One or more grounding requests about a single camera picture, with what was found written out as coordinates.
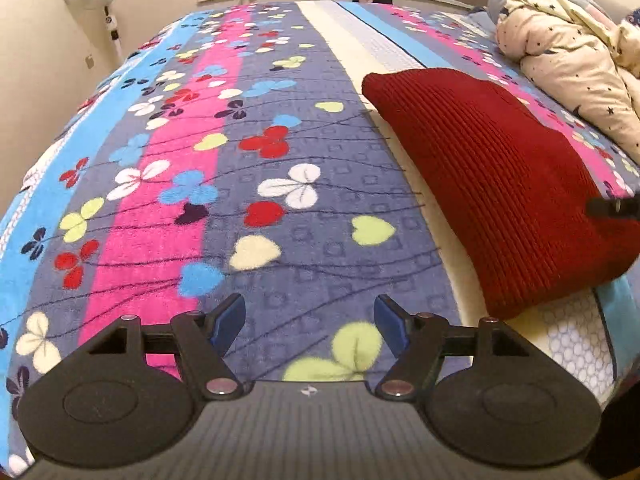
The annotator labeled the floral striped blanket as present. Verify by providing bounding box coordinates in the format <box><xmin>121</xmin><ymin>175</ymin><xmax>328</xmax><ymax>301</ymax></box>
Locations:
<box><xmin>0</xmin><ymin>0</ymin><xmax>640</xmax><ymax>476</ymax></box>

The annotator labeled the red knitted sweater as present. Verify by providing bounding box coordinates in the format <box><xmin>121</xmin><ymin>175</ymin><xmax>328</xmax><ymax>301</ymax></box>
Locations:
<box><xmin>361</xmin><ymin>67</ymin><xmax>640</xmax><ymax>321</ymax></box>

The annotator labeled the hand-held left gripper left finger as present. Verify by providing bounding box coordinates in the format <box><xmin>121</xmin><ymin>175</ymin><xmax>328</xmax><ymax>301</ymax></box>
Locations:
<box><xmin>87</xmin><ymin>293</ymin><xmax>246</xmax><ymax>401</ymax></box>

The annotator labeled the cream star-print quilt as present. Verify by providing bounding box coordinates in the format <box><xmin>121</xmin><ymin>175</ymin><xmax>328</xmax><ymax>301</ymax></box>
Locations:
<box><xmin>495</xmin><ymin>0</ymin><xmax>640</xmax><ymax>166</ymax></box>

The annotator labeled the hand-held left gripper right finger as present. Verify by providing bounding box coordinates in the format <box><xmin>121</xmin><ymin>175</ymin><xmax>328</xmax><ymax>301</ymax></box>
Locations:
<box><xmin>374</xmin><ymin>294</ymin><xmax>531</xmax><ymax>401</ymax></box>

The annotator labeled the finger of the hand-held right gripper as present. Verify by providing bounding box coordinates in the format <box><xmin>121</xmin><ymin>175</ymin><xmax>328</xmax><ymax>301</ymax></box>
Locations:
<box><xmin>586</xmin><ymin>196</ymin><xmax>640</xmax><ymax>218</ymax></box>

